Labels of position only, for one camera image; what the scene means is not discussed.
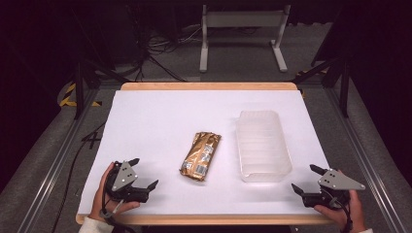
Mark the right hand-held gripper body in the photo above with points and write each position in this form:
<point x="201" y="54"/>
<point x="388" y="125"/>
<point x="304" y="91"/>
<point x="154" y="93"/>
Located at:
<point x="336" y="183"/>

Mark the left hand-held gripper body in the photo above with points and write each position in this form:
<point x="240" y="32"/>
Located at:
<point x="124" y="177"/>

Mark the clear plastic container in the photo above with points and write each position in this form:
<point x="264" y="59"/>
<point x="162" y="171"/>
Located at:
<point x="263" y="147"/>

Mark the gold foil snack packet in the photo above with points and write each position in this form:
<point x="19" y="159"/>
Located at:
<point x="201" y="156"/>

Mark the person's left hand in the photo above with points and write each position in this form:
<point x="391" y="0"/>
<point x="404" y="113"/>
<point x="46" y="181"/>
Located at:
<point x="101" y="197"/>

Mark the person's right hand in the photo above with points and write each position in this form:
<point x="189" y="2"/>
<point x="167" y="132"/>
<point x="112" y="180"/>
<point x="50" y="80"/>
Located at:
<point x="351" y="213"/>

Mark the white paper sheet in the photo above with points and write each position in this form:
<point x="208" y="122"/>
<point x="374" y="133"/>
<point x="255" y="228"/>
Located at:
<point x="168" y="116"/>

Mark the black tripod stand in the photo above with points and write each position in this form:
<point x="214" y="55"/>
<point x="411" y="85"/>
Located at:
<point x="79" y="87"/>
<point x="344" y="87"/>

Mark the yellow black floor tape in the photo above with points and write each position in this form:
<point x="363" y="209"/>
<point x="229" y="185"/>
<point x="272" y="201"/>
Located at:
<point x="64" y="101"/>

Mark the wooden table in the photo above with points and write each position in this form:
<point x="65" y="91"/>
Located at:
<point x="207" y="86"/>

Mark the dark curtain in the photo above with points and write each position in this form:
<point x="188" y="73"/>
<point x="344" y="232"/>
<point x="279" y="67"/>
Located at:
<point x="29" y="81"/>
<point x="382" y="64"/>

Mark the white metal stand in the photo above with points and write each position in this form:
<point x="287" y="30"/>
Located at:
<point x="243" y="19"/>

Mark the aluminium floor rail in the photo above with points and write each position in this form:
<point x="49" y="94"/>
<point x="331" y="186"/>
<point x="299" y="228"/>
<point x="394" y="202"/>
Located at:
<point x="362" y="152"/>
<point x="61" y="152"/>

